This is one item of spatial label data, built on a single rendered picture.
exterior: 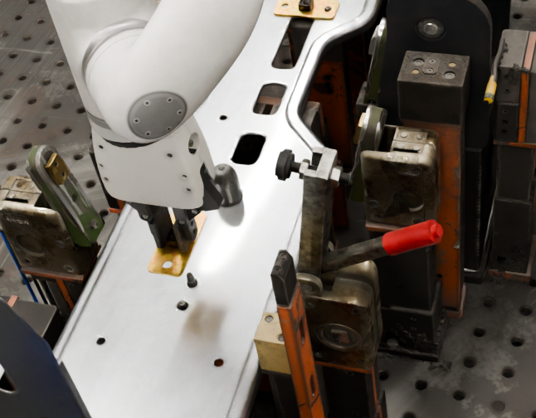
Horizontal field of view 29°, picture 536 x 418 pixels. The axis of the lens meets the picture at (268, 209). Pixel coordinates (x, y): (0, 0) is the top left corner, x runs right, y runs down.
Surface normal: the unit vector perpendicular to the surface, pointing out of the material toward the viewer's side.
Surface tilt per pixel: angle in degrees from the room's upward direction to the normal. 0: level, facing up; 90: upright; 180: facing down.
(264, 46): 0
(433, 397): 0
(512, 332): 0
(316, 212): 90
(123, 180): 93
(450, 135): 90
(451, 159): 90
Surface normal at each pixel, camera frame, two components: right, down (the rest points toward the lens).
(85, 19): -0.08, 0.75
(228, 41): 0.63, 0.46
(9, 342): -0.29, 0.74
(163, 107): 0.36, 0.64
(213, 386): -0.14, -0.66
